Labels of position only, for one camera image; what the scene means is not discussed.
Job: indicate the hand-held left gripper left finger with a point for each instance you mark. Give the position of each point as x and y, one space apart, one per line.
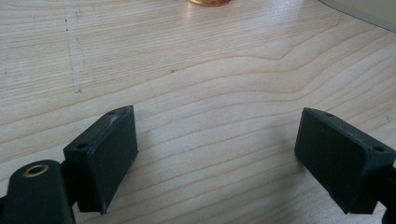
106 155

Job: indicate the white square container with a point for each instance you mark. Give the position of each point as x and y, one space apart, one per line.
370 11

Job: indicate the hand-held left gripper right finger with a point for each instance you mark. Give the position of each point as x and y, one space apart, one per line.
339 158

